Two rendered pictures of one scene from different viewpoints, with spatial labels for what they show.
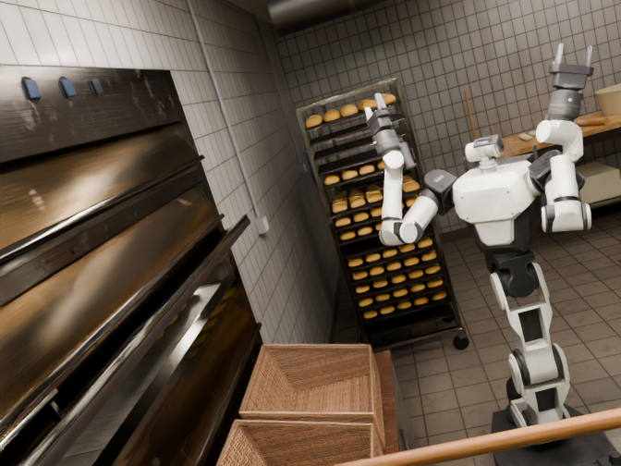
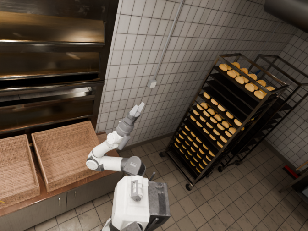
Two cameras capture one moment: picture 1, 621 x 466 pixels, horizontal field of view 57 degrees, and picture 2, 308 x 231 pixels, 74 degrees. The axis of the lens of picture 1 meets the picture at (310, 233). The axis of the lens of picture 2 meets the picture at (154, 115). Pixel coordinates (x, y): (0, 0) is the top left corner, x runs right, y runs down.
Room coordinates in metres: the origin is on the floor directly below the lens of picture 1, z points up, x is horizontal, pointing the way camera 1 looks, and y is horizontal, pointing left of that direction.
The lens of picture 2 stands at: (1.44, -0.92, 2.46)
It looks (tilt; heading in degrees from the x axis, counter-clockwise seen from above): 39 degrees down; 31
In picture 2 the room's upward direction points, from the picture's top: 23 degrees clockwise
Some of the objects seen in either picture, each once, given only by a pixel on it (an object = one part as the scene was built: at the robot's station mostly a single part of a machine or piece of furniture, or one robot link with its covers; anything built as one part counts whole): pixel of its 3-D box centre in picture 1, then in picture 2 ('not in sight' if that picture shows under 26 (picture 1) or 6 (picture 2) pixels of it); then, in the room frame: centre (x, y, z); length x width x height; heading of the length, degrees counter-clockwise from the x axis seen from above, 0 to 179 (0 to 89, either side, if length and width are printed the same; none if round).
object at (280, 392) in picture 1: (316, 390); (70, 152); (2.10, 0.16, 0.72); 0.56 x 0.49 x 0.28; 172
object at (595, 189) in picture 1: (589, 182); not in sight; (5.02, -2.58, 0.35); 0.50 x 0.36 x 0.24; 172
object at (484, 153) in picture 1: (483, 153); (136, 188); (1.99, -0.67, 1.46); 0.10 x 0.07 x 0.09; 49
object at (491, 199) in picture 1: (503, 202); (138, 206); (2.03, -0.72, 1.26); 0.34 x 0.30 x 0.36; 49
